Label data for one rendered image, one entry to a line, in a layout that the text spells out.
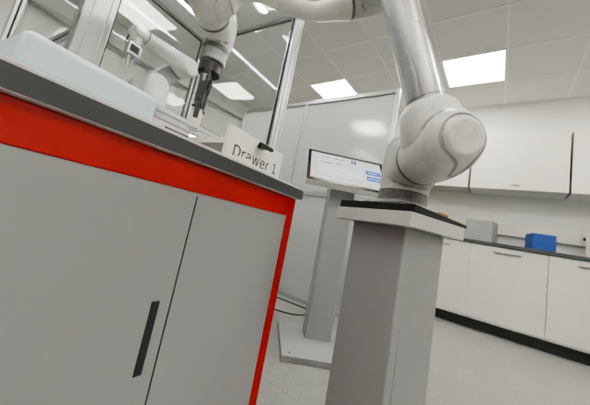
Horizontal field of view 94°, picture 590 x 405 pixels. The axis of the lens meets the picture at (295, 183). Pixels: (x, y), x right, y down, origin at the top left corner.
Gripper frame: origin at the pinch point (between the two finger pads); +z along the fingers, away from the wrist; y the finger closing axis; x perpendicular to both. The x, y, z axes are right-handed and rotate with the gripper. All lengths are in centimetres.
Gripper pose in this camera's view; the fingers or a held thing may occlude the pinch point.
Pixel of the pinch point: (195, 119)
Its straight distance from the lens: 98.8
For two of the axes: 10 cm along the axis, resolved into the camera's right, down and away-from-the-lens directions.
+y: -2.6, 1.3, 9.6
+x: -9.4, -2.4, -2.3
